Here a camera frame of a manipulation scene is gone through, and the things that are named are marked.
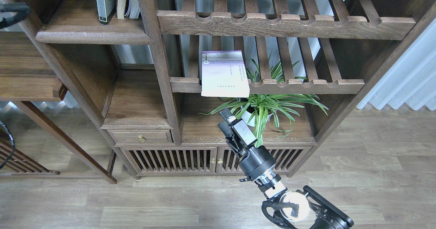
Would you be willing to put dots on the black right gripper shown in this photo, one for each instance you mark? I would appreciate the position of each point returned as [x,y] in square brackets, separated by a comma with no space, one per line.
[256,163]

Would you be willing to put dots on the green and grey book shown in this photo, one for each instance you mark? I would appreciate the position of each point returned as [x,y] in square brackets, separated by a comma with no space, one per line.
[106,10]

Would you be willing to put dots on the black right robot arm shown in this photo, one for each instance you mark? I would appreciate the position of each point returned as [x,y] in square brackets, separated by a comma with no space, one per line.
[282,207]

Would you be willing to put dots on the upright books on shelf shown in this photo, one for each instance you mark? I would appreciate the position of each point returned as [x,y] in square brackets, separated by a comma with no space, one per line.
[127,9]

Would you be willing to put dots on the white plant pot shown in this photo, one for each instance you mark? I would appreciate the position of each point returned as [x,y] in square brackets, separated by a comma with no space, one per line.
[246,116]

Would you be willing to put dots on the green spider plant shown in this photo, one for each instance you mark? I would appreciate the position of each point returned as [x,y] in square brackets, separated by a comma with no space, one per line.
[262,103]

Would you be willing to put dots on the pale lavender book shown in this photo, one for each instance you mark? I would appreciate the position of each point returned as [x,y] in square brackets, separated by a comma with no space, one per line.
[223,74]

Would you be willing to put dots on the dark wooden bookshelf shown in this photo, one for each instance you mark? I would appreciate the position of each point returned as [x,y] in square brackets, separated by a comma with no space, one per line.
[142,76]

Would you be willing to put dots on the white curtain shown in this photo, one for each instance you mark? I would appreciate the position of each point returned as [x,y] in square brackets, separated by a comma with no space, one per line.
[412,78]

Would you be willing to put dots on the wooden side furniture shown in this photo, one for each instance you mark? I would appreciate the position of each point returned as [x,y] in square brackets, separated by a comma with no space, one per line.
[22,165]

